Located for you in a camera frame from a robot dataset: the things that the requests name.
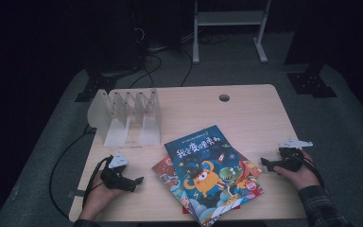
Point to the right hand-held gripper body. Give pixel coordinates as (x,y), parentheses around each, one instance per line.
(291,160)

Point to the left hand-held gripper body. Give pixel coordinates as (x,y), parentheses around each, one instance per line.
(116,178)

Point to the light blue animals picture book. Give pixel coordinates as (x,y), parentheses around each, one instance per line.
(167,176)

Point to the translucent white book rack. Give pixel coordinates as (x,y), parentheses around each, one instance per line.
(116,119)

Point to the dark blue monster picture book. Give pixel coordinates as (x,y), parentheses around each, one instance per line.
(208,164)

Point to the person's right hand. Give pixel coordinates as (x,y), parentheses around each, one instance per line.
(305,178)

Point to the person's left hand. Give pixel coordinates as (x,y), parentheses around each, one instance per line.
(96,198)

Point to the grey tape strip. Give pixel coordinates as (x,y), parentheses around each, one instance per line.
(77,194)

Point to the black square floor plate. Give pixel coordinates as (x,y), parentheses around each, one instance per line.
(310,84)

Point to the black stand base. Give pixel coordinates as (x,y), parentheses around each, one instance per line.
(96,85)

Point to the white metal stand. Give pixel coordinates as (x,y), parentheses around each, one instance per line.
(230,18)

